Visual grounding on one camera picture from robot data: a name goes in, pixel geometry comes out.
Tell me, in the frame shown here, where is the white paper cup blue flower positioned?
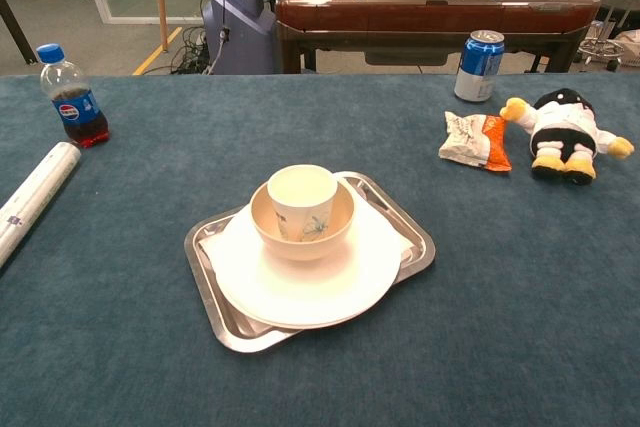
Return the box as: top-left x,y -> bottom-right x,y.
266,163 -> 339,243

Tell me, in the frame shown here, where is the beige bowl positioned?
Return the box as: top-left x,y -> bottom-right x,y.
248,177 -> 357,263

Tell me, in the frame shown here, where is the white round plate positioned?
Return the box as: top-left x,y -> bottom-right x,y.
215,201 -> 403,330

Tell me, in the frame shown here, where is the white orange snack packet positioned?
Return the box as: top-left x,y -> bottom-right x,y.
438,110 -> 513,173

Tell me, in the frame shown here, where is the steel rectangular tray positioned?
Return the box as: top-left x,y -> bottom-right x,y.
183,170 -> 437,354

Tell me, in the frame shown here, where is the blue machine base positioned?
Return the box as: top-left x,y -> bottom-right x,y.
201,0 -> 277,76

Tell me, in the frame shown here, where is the blue white soda can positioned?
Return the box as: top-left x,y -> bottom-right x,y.
453,29 -> 506,103

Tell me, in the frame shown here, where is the brown mahjong table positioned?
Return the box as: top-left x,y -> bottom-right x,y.
274,0 -> 602,75

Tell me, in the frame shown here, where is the blue table cloth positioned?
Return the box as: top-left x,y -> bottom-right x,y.
0,71 -> 640,427

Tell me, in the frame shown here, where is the black white penguin plush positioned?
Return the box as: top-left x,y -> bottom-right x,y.
499,88 -> 636,186

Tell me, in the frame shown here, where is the Pepsi cola bottle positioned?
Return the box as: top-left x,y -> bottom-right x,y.
35,43 -> 111,150

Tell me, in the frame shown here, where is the long white wrap box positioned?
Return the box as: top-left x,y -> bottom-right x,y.
0,141 -> 83,271

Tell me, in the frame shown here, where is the dark table leg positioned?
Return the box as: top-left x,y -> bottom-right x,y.
0,0 -> 39,66

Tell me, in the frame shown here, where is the tangle of floor cables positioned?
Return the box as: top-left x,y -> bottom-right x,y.
169,25 -> 214,76

